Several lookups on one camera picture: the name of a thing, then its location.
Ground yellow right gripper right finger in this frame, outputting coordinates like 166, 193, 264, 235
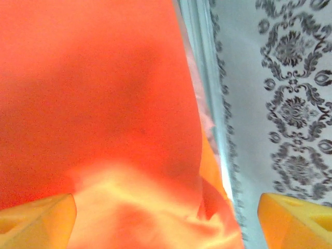
257, 192, 332, 249

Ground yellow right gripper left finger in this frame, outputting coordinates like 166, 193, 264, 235
0, 193, 77, 249

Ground red-orange shorts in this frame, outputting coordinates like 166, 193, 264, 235
0, 0, 245, 249

